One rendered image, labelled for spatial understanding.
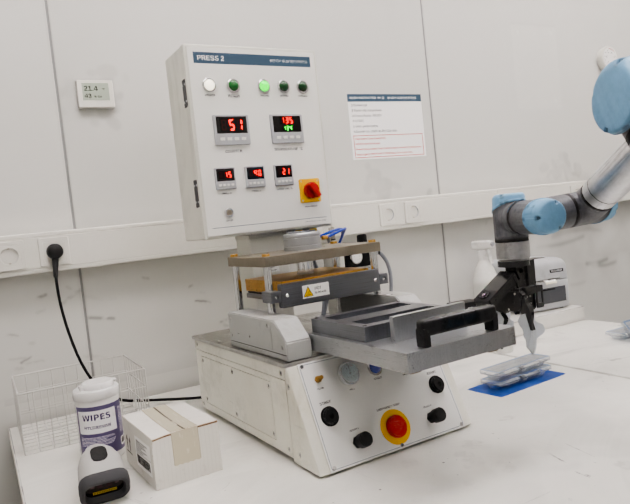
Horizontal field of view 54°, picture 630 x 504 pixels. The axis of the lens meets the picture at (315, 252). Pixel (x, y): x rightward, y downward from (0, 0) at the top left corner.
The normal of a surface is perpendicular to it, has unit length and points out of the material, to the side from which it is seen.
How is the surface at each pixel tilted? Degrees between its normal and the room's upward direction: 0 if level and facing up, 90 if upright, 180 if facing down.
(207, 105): 90
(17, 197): 90
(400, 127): 90
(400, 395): 65
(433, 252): 90
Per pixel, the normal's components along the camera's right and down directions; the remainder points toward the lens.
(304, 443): -0.85, 0.12
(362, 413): 0.42, -0.43
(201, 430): 0.54, -0.05
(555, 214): 0.25, 0.02
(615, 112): -0.98, 0.06
